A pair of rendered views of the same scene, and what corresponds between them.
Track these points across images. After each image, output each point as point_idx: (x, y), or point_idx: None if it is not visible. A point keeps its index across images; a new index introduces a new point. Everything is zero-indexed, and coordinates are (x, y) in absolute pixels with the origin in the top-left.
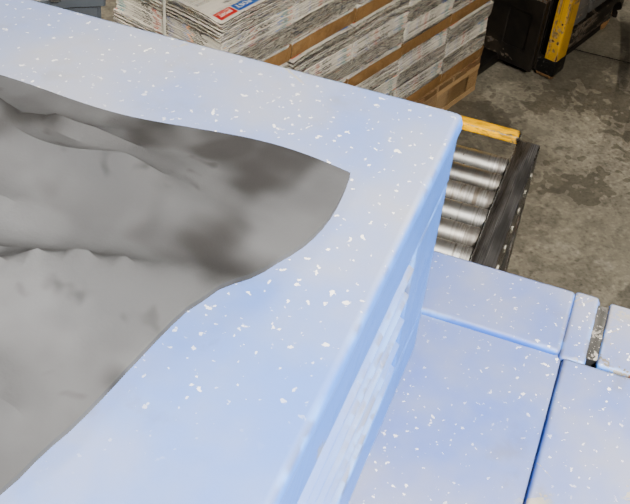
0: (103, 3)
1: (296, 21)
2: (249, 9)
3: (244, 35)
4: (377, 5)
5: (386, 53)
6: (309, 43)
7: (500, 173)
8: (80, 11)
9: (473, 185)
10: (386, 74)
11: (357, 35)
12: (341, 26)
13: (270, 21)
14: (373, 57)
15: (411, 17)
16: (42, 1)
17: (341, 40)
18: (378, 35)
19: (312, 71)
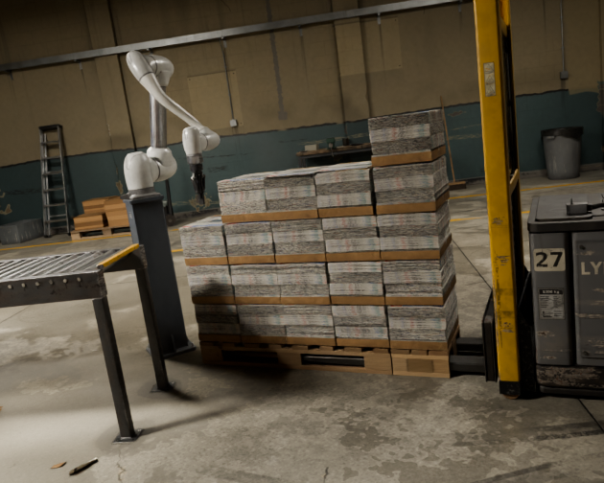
0: (129, 203)
1: (227, 244)
2: (194, 227)
3: (194, 239)
4: (293, 260)
5: (314, 295)
6: (241, 261)
7: None
8: (130, 206)
9: None
10: (320, 310)
11: (279, 271)
12: (265, 261)
13: (209, 238)
14: (301, 292)
15: (336, 281)
16: (125, 200)
17: (267, 269)
18: (299, 279)
19: (246, 278)
